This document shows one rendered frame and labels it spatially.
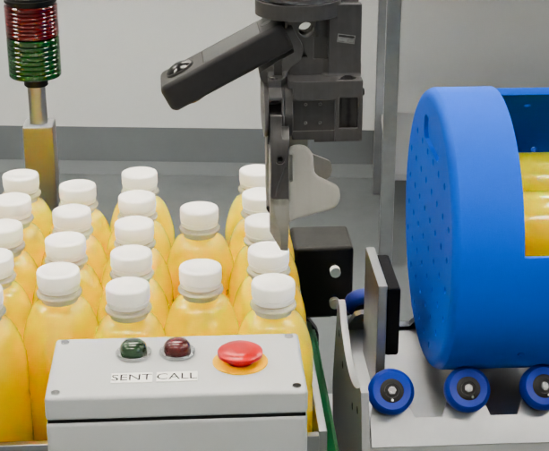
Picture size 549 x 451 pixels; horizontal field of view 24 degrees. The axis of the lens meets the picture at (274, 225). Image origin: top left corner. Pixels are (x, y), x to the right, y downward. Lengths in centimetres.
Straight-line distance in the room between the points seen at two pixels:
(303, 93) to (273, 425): 27
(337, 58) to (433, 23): 356
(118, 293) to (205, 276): 8
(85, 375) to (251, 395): 13
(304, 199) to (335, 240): 44
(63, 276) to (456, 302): 36
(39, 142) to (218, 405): 71
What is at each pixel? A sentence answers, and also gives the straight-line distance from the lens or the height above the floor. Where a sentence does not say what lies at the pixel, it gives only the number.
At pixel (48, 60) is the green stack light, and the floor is 119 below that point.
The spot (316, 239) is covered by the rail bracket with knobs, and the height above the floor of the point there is 100.
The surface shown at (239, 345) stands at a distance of 104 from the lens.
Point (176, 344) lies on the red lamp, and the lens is 105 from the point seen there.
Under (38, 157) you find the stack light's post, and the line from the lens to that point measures 165.
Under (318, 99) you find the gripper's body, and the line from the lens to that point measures 107.
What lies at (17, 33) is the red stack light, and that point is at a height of 122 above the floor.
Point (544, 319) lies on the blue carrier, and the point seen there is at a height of 105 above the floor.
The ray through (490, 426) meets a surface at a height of 93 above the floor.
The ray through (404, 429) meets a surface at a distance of 130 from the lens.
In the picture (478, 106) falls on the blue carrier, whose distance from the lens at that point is 126.
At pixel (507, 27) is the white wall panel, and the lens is 466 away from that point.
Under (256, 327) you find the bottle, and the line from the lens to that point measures 115.
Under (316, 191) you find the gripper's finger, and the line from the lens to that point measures 109.
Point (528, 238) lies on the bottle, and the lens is 126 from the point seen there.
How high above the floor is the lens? 159
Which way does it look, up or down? 22 degrees down
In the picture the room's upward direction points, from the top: straight up
